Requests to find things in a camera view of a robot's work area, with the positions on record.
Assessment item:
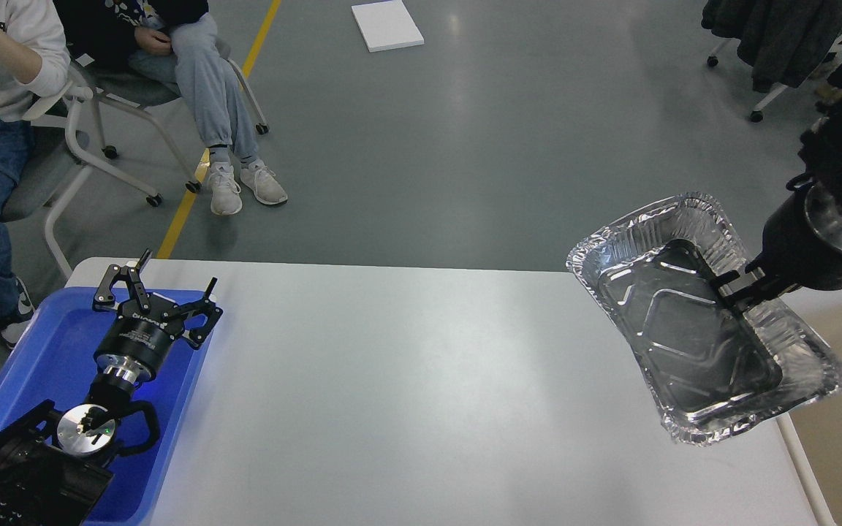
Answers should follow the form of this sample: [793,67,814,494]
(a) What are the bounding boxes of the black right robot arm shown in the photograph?
[711,99,842,312]

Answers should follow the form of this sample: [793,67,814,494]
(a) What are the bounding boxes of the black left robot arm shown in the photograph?
[0,253,223,525]

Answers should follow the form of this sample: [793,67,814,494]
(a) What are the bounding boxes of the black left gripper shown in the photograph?
[92,248,224,385]

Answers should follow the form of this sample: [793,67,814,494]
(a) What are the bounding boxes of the person in light jeans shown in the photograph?
[56,1,288,216]

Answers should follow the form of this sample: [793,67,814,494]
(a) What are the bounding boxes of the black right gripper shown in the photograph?
[710,183,842,309]

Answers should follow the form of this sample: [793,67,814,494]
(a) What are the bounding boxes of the white flat box on floor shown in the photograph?
[351,1,425,53]

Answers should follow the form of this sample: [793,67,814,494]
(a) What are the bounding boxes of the blue plastic tray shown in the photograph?
[0,287,207,525]

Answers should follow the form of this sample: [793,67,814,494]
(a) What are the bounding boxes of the aluminium foil tray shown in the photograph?
[566,192,842,446]

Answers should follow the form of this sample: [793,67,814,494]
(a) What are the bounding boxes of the grey office chair far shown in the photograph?
[74,37,270,194]

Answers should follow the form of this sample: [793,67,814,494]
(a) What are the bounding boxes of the chair with dark coat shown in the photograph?
[702,1,842,123]

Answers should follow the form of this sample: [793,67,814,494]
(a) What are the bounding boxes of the white office chair near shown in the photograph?
[0,62,162,278]

